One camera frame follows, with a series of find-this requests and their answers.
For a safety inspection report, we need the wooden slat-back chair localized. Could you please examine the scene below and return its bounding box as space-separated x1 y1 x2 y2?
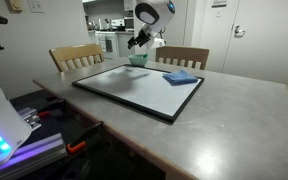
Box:
154 45 211 71
48 43 106 73

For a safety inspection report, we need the silver lever door handle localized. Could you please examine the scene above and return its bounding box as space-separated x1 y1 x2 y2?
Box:
233 25 247 39

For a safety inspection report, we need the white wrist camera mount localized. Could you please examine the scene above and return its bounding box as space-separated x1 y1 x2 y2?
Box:
152 37 167 48

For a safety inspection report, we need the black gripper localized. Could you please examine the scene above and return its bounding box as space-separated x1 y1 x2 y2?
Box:
127 26 152 50

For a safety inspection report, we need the grey kitchen cabinet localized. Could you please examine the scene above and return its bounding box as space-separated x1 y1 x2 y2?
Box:
117 32 136 58

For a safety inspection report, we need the black framed whiteboard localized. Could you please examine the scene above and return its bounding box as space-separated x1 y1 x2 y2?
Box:
71 63 206 125

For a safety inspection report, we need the silver metal bracket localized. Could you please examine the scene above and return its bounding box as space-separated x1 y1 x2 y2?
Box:
16 106 43 132

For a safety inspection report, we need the beige wall thermostat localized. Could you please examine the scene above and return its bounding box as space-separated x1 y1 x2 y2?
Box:
5 0 25 13

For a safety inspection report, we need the white countertop appliance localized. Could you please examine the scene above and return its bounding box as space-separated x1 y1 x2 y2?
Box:
110 18 126 28

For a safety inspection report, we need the folded blue cloth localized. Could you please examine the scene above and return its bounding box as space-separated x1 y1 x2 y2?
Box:
161 69 199 87

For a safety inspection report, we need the white double switch plate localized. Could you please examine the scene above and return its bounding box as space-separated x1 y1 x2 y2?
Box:
27 0 46 14

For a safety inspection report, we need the black clamp with red grip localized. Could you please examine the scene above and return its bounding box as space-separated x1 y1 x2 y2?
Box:
36 98 67 120

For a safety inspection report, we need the white door with lever handle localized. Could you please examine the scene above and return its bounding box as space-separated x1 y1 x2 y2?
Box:
221 0 288 86

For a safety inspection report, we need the black clamp with orange grip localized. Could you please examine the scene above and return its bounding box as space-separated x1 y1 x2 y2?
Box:
66 120 105 155

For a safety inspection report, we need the door sign plaque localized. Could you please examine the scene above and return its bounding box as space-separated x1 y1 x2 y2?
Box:
211 0 228 9

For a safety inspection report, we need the aluminium profile rail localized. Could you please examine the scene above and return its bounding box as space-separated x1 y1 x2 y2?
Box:
0 132 68 180

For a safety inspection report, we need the mint green bowl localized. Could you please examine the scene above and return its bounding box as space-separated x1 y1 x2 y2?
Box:
128 53 149 68

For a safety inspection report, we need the white kitchen oven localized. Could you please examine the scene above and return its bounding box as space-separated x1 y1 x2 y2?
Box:
94 31 120 61

